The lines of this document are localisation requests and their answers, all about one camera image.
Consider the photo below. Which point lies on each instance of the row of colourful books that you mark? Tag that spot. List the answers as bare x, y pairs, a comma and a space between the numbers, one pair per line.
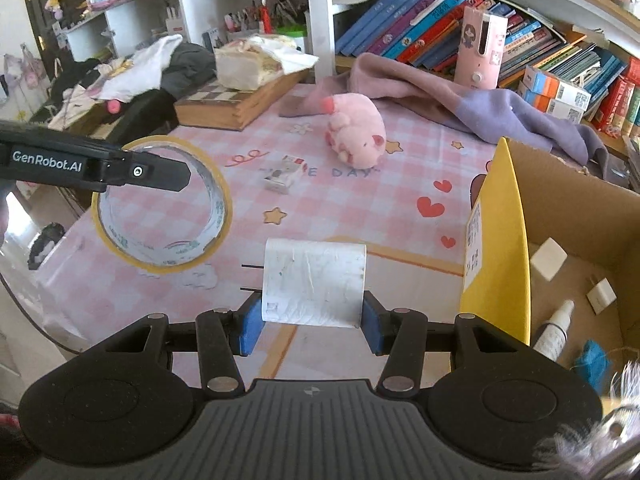
400, 25

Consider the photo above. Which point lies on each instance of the small white charger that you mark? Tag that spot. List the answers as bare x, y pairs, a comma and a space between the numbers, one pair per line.
600, 296

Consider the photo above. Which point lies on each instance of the white side shelf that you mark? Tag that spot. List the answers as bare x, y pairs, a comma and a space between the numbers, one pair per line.
130, 15

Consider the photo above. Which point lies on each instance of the small white and red box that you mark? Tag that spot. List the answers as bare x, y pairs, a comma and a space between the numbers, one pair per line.
284, 177

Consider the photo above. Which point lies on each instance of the red dictionaries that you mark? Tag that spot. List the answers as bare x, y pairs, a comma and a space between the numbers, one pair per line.
622, 110

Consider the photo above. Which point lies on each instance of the orange and blue carton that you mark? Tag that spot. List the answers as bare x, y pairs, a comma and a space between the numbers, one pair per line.
560, 85
547, 107

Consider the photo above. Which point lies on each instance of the white spray bottle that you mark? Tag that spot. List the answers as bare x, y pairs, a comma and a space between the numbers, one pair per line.
552, 335

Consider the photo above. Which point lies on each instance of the white square block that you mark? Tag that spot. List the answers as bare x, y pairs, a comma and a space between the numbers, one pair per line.
547, 258

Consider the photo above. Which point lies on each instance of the white bookshelf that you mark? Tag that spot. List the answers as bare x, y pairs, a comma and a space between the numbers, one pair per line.
320, 20

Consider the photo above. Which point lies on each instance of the tissue pack in plastic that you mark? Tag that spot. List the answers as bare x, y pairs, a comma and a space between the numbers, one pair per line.
245, 65

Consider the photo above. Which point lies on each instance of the red bottle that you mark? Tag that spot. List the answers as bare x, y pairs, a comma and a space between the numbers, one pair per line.
265, 17

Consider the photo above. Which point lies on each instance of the pink checked tablecloth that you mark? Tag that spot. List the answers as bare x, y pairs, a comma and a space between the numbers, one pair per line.
375, 210

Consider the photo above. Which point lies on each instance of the grey fluffy cuff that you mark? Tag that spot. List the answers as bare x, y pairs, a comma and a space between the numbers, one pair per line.
575, 450

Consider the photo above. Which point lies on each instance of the pink plush pig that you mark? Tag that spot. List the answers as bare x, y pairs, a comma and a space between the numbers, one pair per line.
355, 130

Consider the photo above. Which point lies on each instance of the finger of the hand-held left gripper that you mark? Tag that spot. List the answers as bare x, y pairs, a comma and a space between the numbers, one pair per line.
150, 172

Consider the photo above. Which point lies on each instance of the large white charger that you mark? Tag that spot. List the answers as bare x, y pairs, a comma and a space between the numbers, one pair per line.
315, 280

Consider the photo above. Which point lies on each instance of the purple cloth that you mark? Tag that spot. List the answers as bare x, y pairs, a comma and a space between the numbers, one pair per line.
450, 95

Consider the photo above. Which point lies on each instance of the pile of clothes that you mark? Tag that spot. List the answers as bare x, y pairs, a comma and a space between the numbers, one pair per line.
150, 60

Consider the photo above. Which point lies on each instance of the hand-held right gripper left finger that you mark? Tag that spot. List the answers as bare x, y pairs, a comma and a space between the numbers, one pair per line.
252, 325

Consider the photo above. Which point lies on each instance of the yellow cardboard box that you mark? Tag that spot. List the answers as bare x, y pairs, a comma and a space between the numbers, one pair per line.
500, 260

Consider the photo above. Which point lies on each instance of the pink tabletop appliance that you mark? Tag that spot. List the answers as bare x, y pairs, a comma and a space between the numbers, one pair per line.
480, 45

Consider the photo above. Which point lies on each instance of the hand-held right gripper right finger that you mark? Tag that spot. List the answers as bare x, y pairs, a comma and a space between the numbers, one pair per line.
375, 325

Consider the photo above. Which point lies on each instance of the yellow tape roll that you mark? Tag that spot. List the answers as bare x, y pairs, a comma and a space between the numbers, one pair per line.
150, 260

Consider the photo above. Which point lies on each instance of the wooden chess box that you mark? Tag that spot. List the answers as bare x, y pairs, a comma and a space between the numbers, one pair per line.
225, 105

